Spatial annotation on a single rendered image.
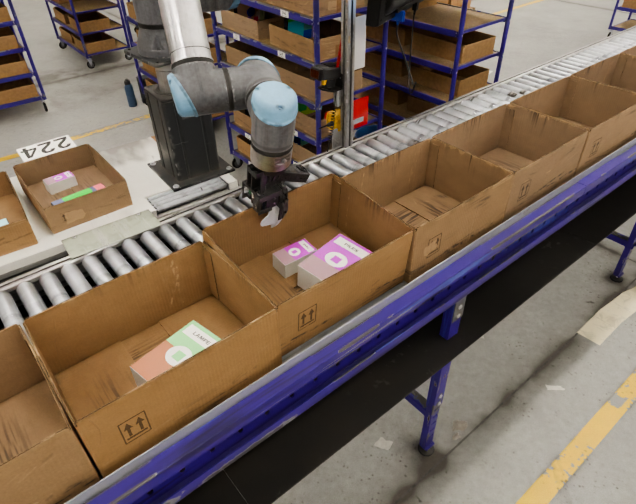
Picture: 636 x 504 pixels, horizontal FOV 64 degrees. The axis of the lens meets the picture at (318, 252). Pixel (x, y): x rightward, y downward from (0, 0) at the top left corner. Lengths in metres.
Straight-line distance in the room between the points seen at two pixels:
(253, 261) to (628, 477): 1.54
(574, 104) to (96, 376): 1.89
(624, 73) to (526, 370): 1.32
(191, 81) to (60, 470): 0.75
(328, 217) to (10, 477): 0.93
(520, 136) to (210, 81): 1.15
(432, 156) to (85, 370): 1.11
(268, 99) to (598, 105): 1.47
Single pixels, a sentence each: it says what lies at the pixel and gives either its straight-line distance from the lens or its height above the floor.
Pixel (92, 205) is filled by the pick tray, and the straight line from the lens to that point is 1.90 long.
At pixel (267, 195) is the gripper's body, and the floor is 1.13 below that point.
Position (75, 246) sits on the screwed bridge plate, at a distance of 1.81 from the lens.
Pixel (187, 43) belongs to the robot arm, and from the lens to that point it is 1.15.
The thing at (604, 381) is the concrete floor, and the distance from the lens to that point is 2.46.
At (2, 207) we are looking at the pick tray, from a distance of 2.14.
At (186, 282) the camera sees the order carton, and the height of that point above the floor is 0.96.
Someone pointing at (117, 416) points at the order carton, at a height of 1.01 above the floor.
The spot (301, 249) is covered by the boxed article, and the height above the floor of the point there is 0.95.
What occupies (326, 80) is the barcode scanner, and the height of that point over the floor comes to 1.03.
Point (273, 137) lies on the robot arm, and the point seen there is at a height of 1.29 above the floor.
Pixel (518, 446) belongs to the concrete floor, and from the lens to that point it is 2.13.
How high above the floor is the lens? 1.74
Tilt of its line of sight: 38 degrees down
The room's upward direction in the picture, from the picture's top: 1 degrees counter-clockwise
